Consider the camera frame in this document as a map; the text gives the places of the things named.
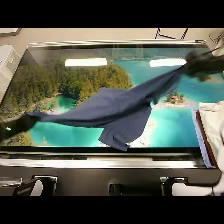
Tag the dark blue garment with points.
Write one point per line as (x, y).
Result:
(116, 110)

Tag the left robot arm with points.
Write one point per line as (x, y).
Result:
(15, 126)

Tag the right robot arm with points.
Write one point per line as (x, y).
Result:
(205, 63)

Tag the white garment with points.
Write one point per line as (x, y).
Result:
(215, 126)

